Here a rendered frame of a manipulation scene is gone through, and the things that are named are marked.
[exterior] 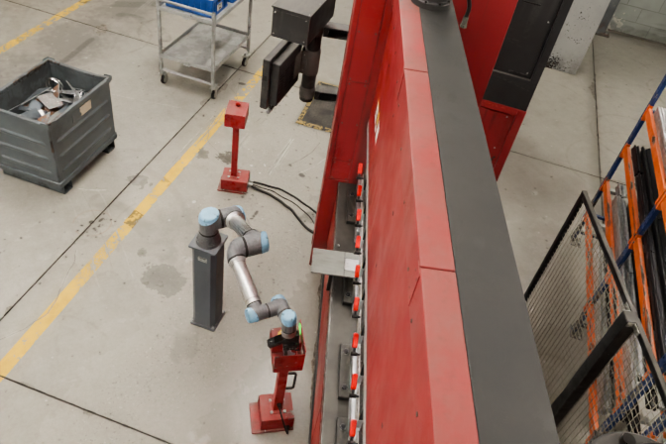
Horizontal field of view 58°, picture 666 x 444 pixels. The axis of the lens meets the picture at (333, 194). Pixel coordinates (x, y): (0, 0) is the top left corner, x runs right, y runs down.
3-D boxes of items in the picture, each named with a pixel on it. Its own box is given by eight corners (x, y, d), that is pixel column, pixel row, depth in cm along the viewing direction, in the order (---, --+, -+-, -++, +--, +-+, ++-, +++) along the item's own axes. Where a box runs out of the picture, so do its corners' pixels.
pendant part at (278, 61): (284, 76, 424) (289, 30, 400) (300, 81, 422) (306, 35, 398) (259, 107, 391) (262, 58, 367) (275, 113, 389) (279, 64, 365)
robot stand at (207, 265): (189, 323, 405) (187, 245, 355) (201, 303, 419) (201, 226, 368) (213, 332, 403) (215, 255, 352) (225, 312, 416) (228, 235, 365)
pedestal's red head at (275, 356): (269, 340, 327) (271, 321, 315) (297, 338, 331) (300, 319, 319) (273, 373, 313) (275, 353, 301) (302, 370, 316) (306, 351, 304)
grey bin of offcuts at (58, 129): (60, 126, 542) (48, 55, 495) (119, 145, 534) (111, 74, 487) (-2, 176, 483) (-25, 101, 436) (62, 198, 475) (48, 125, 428)
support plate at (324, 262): (312, 249, 338) (313, 247, 337) (359, 255, 339) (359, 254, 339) (310, 273, 324) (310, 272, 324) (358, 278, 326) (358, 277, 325)
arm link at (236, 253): (219, 237, 311) (250, 317, 285) (239, 232, 315) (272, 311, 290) (218, 249, 319) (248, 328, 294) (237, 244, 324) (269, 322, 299)
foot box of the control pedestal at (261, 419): (249, 403, 368) (250, 392, 361) (288, 399, 374) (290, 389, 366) (251, 434, 354) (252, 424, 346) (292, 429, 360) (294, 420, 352)
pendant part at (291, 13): (289, 89, 439) (302, -24, 383) (321, 99, 435) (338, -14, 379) (262, 124, 401) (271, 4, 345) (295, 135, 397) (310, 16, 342)
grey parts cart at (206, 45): (197, 48, 682) (197, -35, 620) (251, 62, 673) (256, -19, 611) (157, 83, 615) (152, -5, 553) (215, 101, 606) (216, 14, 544)
